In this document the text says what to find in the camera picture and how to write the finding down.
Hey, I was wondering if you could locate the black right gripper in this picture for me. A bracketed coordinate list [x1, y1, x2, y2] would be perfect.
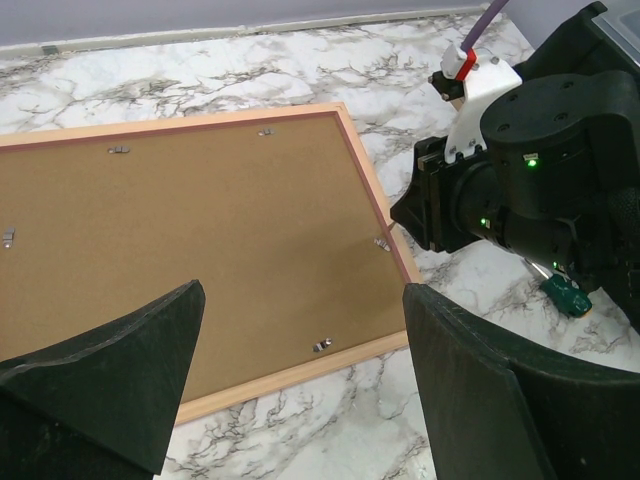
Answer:
[390, 137, 503, 253]

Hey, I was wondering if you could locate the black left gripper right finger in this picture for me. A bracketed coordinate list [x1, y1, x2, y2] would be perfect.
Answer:
[403, 284, 639, 479]

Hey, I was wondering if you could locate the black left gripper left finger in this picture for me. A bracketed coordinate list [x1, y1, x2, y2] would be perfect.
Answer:
[1, 280, 206, 479]

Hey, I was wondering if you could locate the pink picture frame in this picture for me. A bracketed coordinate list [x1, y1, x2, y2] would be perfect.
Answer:
[1, 103, 421, 423]

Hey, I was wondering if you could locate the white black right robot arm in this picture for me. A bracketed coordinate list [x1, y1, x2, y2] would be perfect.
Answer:
[391, 70, 639, 325]

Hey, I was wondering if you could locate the black plastic toolbox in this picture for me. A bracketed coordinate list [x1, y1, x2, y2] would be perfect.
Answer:
[504, 1, 639, 108]

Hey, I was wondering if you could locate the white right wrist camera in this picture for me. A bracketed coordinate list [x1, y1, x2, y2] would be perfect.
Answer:
[429, 44, 522, 164]

